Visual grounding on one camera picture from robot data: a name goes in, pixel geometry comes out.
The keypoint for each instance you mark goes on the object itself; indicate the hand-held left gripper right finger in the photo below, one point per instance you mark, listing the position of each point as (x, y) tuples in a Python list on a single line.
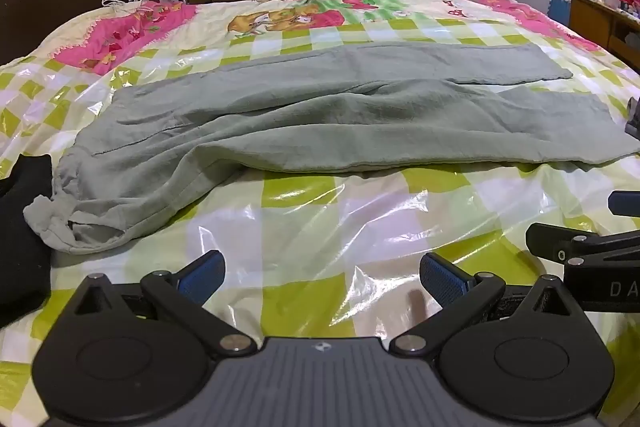
[(442, 279)]

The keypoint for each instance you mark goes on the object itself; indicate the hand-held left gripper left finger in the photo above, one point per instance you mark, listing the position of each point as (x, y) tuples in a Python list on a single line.
[(202, 274)]

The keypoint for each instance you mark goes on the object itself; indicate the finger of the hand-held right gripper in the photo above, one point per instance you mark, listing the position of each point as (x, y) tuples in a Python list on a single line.
[(555, 243), (624, 203)]

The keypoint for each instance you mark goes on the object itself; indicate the grey-green pants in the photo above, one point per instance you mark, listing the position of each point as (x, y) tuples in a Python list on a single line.
[(300, 127)]

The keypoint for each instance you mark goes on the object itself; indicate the dark grey garment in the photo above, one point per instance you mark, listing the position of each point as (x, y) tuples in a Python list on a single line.
[(635, 122)]

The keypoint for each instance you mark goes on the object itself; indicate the checkered printed bed blanket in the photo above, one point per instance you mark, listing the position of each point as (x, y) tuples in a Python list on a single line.
[(325, 217)]

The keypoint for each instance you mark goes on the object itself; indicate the wooden side cabinet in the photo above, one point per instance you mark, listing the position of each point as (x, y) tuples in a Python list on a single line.
[(590, 17)]

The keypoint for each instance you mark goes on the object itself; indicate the blue foam mat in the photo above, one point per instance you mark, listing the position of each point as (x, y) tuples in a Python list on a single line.
[(557, 9)]

